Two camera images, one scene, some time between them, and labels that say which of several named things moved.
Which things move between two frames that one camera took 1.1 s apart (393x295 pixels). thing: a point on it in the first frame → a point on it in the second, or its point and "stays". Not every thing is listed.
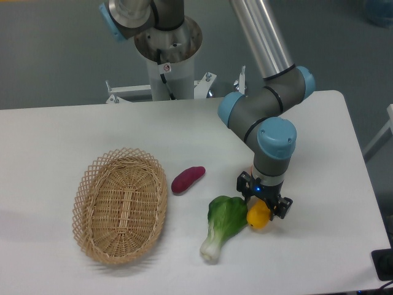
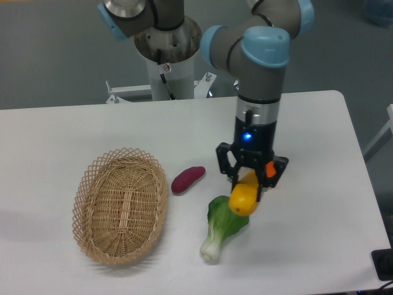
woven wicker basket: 119,204 stays
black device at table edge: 382,260 stays
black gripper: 269,193 → 253,147
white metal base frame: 201,87 stays
